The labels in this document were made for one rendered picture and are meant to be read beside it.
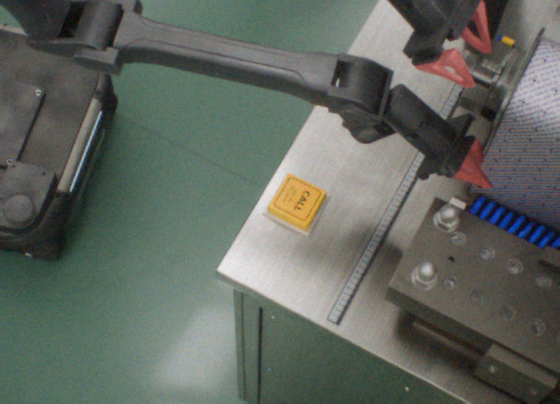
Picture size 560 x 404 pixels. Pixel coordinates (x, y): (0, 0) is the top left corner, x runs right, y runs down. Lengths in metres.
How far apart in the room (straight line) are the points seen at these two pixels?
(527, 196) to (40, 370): 1.40
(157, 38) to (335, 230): 0.43
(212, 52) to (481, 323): 0.53
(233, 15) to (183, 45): 1.47
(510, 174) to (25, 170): 1.28
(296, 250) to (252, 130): 1.13
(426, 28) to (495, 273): 0.39
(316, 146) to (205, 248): 0.94
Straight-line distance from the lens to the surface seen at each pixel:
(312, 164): 1.73
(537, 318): 1.54
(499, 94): 1.41
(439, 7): 1.36
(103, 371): 2.56
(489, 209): 1.57
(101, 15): 1.53
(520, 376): 1.54
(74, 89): 2.58
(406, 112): 1.47
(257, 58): 1.46
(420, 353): 1.63
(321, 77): 1.44
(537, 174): 1.49
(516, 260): 1.57
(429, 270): 1.49
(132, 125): 2.79
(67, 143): 2.52
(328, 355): 1.76
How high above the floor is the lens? 2.45
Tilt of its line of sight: 66 degrees down
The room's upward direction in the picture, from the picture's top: 3 degrees clockwise
